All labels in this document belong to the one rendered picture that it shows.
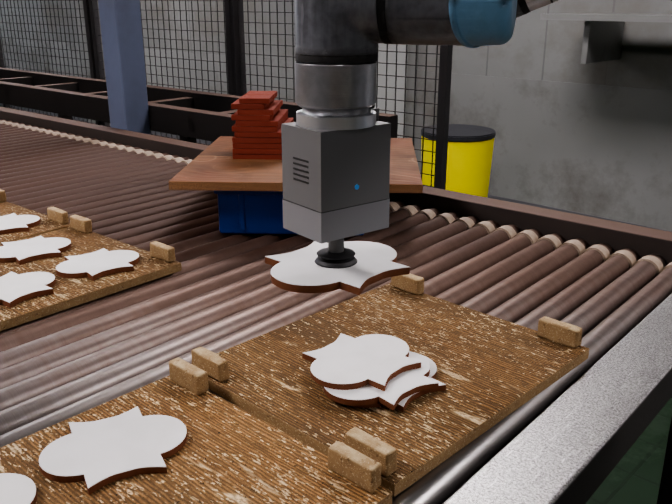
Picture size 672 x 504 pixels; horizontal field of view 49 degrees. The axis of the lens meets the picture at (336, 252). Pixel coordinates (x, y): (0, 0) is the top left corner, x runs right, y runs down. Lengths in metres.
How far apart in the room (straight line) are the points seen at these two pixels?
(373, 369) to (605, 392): 0.30
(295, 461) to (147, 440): 0.16
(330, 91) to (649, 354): 0.64
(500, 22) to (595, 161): 4.09
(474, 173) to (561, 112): 0.89
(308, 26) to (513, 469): 0.49
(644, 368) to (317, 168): 0.58
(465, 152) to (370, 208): 3.35
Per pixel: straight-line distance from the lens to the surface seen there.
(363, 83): 0.67
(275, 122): 1.65
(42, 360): 1.08
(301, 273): 0.71
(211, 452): 0.80
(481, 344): 1.03
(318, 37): 0.66
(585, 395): 0.98
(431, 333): 1.05
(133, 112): 2.68
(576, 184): 4.79
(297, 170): 0.69
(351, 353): 0.93
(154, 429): 0.83
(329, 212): 0.68
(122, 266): 1.31
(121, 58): 2.64
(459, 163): 4.06
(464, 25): 0.64
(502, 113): 4.97
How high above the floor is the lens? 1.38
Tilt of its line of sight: 19 degrees down
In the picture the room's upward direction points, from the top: straight up
